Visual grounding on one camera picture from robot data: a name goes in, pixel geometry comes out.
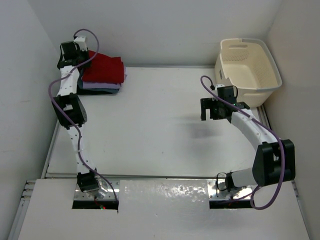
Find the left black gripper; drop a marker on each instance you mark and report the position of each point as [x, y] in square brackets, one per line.
[84, 53]

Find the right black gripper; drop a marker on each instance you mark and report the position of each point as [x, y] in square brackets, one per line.
[208, 103]

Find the red shirt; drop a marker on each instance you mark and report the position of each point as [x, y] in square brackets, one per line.
[104, 61]

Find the blue shirt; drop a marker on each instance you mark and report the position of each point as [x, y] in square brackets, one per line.
[80, 83]

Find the lilac cloth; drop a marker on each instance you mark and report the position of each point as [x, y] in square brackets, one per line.
[105, 85]

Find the black t shirt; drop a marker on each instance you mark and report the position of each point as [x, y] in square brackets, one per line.
[95, 92]

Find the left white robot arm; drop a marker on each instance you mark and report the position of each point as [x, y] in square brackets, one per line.
[71, 114]

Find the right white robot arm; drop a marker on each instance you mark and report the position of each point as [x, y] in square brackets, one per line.
[267, 164]

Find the cream laundry basket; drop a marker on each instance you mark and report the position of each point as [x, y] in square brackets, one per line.
[247, 64]

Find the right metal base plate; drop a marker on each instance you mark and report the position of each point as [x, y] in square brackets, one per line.
[216, 191]

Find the metal base plate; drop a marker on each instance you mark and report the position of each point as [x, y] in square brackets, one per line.
[105, 193]
[216, 191]

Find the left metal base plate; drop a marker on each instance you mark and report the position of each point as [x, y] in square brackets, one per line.
[105, 193]

